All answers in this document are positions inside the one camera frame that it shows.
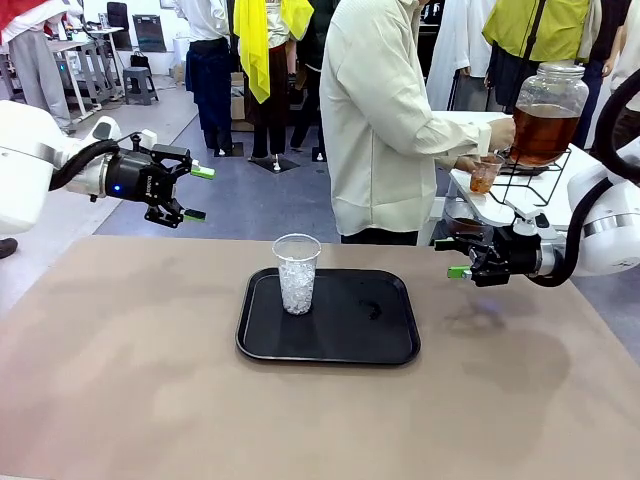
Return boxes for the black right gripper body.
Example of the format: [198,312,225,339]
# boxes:
[472,229,545,288]

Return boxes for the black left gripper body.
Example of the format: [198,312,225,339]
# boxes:
[106,148,177,205]

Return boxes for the clear plastic cup with ice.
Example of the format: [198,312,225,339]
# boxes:
[271,233,322,317]
[468,153,505,196]

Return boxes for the glass tea dispenser jar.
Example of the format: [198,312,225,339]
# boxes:
[492,62,590,169]

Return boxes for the person's right forearm beige sleeve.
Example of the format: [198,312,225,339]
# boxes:
[414,112,496,161]

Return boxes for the person's left hand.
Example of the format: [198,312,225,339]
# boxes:
[453,153,484,174]

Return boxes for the person's right hand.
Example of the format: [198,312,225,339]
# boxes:
[487,117,517,151]

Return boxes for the dark round bowl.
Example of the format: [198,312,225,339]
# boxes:
[442,202,494,239]

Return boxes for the brown cardboard box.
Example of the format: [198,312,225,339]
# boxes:
[230,72,251,132]

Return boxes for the mannequin with navy apron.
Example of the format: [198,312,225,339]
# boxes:
[174,0,235,157]

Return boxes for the grey plastic stool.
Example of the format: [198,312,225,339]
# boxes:
[122,66,160,106]

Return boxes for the black bag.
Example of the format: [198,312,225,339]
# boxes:
[129,49,152,76]

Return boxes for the mannequin in brown skirt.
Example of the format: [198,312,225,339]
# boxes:
[247,39,296,174]

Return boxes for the black plastic serving tray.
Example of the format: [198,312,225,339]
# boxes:
[234,267,421,366]

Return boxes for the dark framed board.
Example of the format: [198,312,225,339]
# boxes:
[132,13,168,54]

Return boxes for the yellow hanging cloth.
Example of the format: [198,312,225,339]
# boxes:
[233,0,315,105]

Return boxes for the person in grey trousers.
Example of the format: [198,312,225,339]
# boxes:
[7,27,71,134]

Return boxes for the mannequin in black outfit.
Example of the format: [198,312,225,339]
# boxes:
[288,0,334,162]

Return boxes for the person in beige shirt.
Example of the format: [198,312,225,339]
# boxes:
[318,0,519,246]

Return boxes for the grey metal workbench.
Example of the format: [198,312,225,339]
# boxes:
[47,27,126,121]

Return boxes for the black office chair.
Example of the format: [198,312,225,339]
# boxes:
[106,1,132,51]

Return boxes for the white hanging coat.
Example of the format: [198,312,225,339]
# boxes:
[427,0,496,111]

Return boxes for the mannequin in yellow-green jacket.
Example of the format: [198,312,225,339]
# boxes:
[482,0,601,115]

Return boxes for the person in cream top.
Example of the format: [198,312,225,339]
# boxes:
[609,0,640,151]

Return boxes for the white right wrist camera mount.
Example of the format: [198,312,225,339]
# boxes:
[504,199,556,246]

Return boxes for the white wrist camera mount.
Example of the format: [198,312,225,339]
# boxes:
[504,199,556,246]
[128,128,159,151]

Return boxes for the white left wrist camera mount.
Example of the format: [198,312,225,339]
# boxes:
[128,128,159,151]

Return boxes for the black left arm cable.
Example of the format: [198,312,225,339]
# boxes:
[48,138,124,192]

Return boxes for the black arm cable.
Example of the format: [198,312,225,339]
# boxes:
[524,67,640,289]
[48,138,124,192]

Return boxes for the black wire jar stand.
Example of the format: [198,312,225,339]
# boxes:
[487,147,574,207]

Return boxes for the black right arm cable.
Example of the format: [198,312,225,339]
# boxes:
[524,67,640,289]

